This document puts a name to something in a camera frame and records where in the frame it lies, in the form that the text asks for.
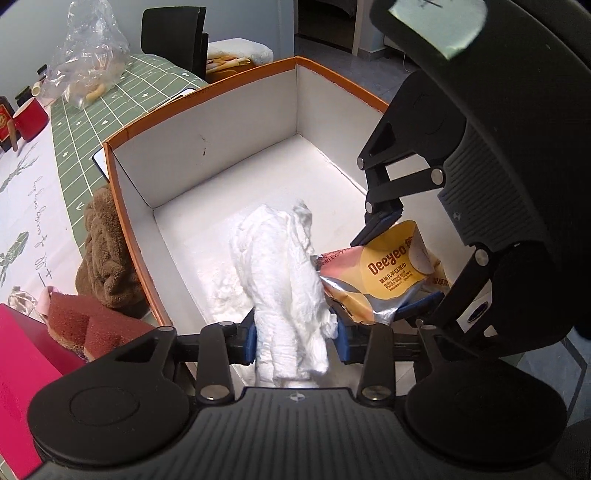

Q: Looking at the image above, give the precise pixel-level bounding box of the yellow wet wipes packet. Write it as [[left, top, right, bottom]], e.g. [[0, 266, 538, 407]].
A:
[[310, 220, 451, 326]]

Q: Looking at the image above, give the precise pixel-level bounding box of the green grid tablecloth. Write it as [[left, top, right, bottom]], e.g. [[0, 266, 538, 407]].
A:
[[48, 53, 211, 273]]

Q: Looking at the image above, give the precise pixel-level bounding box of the red-brown scouring sponge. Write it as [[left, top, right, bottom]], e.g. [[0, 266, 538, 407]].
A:
[[45, 292, 95, 344], [81, 308, 158, 364]]

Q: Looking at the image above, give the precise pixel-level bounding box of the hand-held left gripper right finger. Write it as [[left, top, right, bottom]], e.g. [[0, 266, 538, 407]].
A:
[[336, 318, 482, 403]]

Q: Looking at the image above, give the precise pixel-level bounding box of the white tissue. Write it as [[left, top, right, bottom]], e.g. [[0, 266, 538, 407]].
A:
[[229, 198, 340, 384]]

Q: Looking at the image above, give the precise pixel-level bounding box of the white seat cushion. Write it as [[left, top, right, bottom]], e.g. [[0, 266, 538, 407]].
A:
[[206, 39, 274, 73]]

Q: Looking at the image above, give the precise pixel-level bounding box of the black chair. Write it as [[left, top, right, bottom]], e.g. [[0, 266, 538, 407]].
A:
[[141, 7, 211, 84]]

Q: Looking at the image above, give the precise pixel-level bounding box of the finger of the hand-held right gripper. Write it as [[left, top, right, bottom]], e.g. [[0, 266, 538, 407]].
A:
[[350, 110, 447, 248], [396, 247, 498, 344]]

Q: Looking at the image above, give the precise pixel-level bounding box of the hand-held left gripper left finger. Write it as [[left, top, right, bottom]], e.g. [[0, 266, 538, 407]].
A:
[[113, 314, 258, 405]]

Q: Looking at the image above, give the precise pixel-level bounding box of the magenta box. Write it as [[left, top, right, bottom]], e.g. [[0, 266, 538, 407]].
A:
[[0, 305, 88, 468]]

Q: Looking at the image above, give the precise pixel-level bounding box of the clear plastic bag with snacks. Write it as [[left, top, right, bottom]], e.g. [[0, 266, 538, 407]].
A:
[[46, 0, 133, 110]]

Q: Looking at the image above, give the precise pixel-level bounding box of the brown plush toy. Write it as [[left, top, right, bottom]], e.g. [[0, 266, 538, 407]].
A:
[[75, 185, 151, 319]]

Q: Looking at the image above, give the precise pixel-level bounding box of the white printed table runner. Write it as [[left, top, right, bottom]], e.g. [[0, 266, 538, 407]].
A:
[[0, 122, 87, 315]]

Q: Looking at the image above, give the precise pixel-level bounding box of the orange and white cardboard box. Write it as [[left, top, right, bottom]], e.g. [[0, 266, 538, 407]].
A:
[[102, 56, 465, 386]]

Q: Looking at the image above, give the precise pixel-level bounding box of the red cup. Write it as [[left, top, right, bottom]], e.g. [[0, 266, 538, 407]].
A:
[[11, 97, 50, 142]]

